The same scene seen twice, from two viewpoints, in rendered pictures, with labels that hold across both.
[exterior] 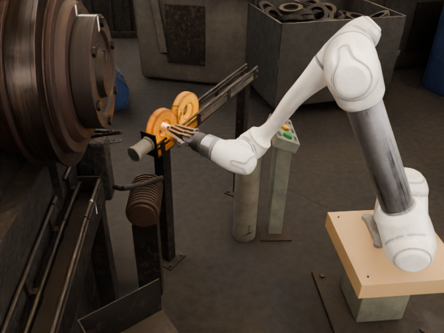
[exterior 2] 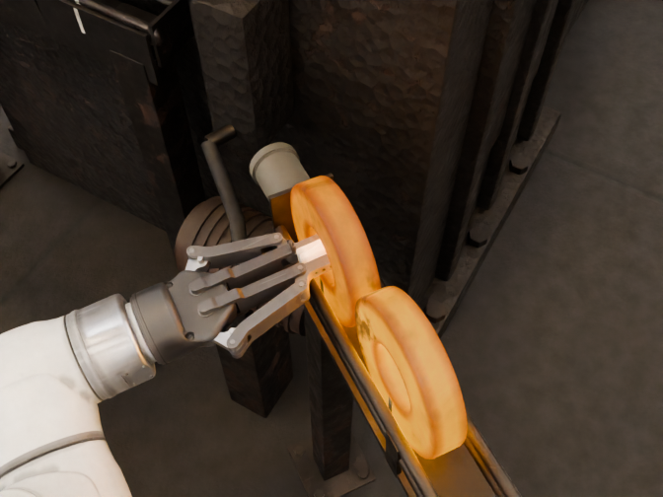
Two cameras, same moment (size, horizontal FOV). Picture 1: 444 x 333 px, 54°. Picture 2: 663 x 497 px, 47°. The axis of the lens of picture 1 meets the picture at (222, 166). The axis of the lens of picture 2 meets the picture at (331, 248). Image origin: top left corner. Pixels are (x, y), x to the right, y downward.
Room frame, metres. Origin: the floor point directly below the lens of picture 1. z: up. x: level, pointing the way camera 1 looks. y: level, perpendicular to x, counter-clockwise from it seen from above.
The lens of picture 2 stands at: (1.76, -0.12, 1.35)
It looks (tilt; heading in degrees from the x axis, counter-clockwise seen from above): 56 degrees down; 123
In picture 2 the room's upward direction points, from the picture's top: straight up
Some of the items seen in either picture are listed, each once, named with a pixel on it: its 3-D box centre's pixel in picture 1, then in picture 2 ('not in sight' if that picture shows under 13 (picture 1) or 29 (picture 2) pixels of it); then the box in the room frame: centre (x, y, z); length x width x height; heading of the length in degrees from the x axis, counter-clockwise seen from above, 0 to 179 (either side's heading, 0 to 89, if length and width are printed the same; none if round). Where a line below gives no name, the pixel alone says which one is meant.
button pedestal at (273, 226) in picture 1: (278, 180); not in sight; (1.76, -0.28, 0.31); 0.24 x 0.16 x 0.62; 3
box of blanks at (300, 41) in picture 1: (313, 51); not in sight; (3.55, -0.73, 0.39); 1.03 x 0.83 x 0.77; 108
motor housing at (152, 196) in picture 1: (148, 237); (270, 332); (1.37, 0.30, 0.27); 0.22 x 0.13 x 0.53; 3
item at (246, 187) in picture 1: (246, 193); not in sight; (1.71, -0.12, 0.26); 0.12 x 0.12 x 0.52
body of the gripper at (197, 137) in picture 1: (194, 140); (186, 312); (1.45, 0.11, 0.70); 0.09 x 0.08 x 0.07; 58
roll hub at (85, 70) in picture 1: (96, 73); not in sight; (1.04, 0.32, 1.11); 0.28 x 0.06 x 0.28; 3
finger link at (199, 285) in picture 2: (178, 135); (246, 274); (1.47, 0.17, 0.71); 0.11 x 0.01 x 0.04; 60
